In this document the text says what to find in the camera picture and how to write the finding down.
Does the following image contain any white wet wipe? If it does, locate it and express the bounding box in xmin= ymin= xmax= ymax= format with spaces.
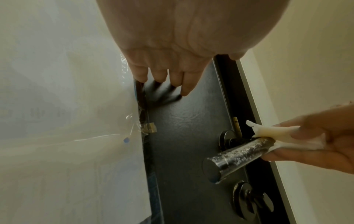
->
xmin=246 ymin=120 xmax=327 ymax=154

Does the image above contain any black thumb-turn lock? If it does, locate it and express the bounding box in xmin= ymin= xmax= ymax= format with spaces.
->
xmin=232 ymin=181 xmax=274 ymax=220

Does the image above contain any clear tape piece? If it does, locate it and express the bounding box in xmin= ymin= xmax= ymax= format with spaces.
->
xmin=139 ymin=122 xmax=159 ymax=134

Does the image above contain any black door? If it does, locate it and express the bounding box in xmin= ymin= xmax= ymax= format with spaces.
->
xmin=132 ymin=54 xmax=291 ymax=224

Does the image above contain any person's left hand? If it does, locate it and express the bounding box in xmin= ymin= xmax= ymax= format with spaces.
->
xmin=95 ymin=0 xmax=291 ymax=97

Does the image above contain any person's right hand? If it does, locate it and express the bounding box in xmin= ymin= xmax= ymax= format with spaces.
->
xmin=261 ymin=103 xmax=354 ymax=177

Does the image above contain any metal door handle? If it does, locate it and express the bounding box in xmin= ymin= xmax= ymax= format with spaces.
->
xmin=202 ymin=130 xmax=277 ymax=184

